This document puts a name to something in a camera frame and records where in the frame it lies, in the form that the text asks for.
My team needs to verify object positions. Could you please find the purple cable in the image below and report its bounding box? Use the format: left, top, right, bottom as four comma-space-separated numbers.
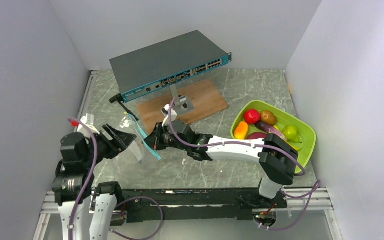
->
167, 97, 322, 232
67, 118, 99, 240

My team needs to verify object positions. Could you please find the purple sweet potato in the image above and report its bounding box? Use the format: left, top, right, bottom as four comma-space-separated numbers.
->
246, 132, 267, 140

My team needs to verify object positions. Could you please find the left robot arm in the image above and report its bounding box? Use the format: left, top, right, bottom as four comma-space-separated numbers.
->
52, 119, 137, 240

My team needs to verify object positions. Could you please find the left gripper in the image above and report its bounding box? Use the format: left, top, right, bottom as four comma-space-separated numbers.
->
82, 122, 136, 167

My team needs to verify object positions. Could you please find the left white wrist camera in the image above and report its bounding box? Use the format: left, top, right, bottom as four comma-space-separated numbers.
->
68, 113, 99, 138

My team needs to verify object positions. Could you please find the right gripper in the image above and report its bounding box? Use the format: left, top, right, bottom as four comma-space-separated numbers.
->
142, 122, 189, 152

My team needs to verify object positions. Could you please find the clear zip top bag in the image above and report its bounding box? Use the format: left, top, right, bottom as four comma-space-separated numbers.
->
119, 112, 162, 164

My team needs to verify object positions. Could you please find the wooden board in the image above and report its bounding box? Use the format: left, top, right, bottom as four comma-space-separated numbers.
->
136, 79, 228, 134

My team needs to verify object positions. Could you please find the purple eggplant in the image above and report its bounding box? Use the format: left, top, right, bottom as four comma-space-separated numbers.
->
254, 120, 288, 142

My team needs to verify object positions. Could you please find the grey metal stand bracket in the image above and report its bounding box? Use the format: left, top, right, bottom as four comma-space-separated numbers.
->
169, 84, 195, 116

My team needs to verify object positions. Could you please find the brown kiwi fruit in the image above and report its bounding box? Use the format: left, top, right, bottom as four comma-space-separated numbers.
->
260, 110, 278, 126

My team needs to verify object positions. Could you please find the grey teal network switch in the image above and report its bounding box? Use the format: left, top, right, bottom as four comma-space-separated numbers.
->
109, 30, 232, 103

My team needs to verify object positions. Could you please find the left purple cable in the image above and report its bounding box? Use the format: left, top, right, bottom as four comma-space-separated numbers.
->
67, 118, 99, 240

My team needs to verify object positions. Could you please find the green pear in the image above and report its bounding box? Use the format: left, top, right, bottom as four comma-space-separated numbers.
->
281, 125, 302, 143

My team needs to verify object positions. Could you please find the yellow banana right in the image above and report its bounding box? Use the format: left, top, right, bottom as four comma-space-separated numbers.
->
273, 125, 302, 152

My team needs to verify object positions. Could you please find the green plastic tray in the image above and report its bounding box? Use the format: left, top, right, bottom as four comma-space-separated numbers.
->
230, 100, 317, 168

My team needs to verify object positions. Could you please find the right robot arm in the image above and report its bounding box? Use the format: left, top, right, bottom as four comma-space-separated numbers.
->
144, 119, 299, 208

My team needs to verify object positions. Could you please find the orange yellow mango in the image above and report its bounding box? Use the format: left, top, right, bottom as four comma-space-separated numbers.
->
233, 121, 249, 140

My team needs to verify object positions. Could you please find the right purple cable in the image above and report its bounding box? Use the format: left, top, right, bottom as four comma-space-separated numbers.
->
167, 97, 322, 232

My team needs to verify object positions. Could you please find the red apple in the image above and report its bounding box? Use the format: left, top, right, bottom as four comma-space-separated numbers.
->
243, 108, 261, 125

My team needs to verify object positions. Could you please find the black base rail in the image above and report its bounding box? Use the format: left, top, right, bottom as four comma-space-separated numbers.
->
115, 187, 288, 223

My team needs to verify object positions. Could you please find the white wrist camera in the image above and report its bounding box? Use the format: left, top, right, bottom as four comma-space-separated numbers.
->
68, 113, 99, 138
161, 104, 178, 127

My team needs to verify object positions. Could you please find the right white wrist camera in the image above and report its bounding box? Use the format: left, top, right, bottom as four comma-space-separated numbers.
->
161, 104, 178, 127

